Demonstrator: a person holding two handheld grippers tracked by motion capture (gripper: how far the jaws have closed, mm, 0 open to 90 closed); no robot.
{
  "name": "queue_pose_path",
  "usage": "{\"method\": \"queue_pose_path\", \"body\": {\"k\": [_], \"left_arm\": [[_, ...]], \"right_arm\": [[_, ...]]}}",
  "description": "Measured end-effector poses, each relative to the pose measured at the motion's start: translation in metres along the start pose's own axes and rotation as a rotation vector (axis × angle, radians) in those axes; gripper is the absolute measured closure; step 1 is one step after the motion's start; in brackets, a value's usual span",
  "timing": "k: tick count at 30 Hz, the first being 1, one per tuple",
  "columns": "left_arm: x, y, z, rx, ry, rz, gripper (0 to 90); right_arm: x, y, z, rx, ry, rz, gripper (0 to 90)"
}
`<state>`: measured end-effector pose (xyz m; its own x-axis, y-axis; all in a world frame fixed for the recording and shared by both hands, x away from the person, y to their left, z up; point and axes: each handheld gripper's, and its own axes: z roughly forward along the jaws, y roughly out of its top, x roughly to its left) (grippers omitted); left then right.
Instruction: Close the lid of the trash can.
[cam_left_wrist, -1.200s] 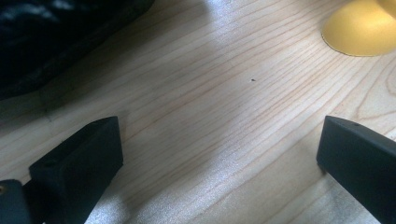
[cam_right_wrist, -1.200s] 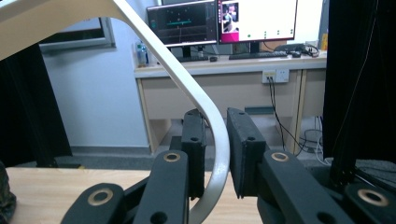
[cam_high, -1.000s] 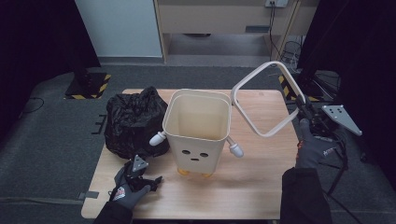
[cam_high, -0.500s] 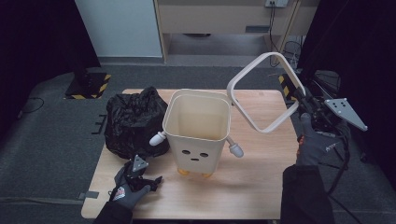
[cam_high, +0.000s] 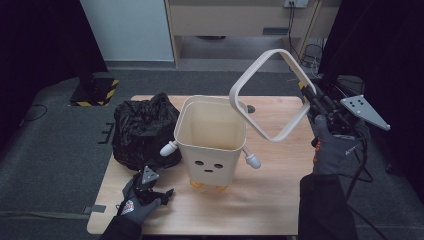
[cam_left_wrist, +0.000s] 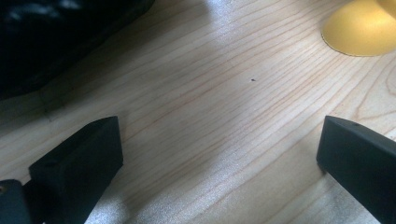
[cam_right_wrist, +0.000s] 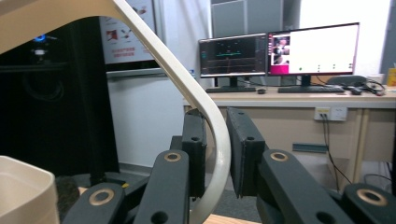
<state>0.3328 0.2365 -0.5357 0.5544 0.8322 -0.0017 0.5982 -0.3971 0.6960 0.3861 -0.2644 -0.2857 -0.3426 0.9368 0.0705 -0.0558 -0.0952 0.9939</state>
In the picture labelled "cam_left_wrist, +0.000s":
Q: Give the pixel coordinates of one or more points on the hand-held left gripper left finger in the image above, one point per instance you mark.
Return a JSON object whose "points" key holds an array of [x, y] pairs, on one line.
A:
{"points": [[77, 168]]}

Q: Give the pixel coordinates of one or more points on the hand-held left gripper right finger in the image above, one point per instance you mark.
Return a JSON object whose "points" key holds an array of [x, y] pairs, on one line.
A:
{"points": [[361, 161]]}

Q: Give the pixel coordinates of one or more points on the black plastic garbage bag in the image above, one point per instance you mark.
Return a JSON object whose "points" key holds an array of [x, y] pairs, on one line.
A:
{"points": [[46, 40]]}

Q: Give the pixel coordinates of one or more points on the yellow rounded plastic object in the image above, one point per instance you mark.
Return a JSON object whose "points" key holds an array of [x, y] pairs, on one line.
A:
{"points": [[361, 31]]}

